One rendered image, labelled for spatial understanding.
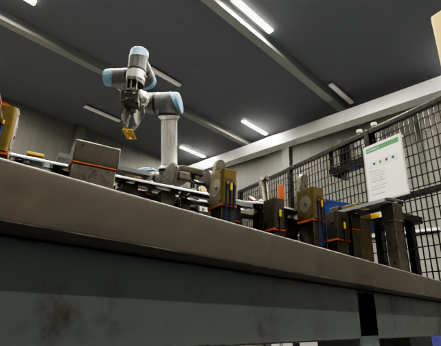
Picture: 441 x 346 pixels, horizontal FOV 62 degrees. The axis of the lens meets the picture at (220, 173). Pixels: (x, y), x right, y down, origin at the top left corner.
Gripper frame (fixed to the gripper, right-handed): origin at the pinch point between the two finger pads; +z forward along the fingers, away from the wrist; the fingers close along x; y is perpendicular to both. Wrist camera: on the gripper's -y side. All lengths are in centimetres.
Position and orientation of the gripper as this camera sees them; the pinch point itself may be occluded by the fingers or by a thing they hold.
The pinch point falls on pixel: (130, 130)
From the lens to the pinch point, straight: 147.1
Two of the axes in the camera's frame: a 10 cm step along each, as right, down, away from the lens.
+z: -0.5, 9.4, -3.4
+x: 10.0, 0.4, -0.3
